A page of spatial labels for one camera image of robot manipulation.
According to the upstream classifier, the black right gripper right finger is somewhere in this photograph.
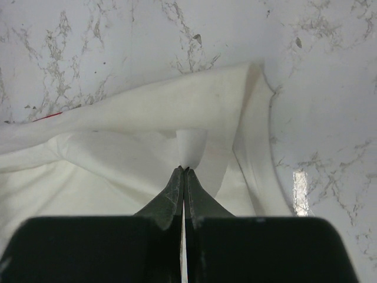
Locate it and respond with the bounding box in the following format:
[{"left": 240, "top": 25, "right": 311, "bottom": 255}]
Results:
[{"left": 184, "top": 169, "right": 353, "bottom": 282}]

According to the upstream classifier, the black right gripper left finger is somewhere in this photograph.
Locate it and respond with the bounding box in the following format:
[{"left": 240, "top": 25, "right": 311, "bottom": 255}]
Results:
[{"left": 1, "top": 167, "right": 184, "bottom": 282}]

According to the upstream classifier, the white t shirt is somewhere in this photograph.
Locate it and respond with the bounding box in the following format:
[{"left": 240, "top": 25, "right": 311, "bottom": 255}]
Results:
[{"left": 1, "top": 62, "right": 292, "bottom": 257}]

